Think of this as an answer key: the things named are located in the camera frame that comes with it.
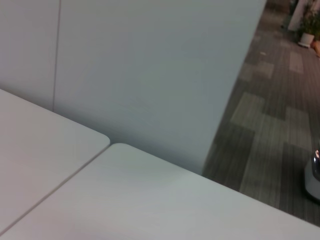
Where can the white partition panel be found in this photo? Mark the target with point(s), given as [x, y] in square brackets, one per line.
[27, 45]
[155, 75]

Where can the potted plant in white pot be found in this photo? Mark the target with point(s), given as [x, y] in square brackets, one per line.
[308, 32]

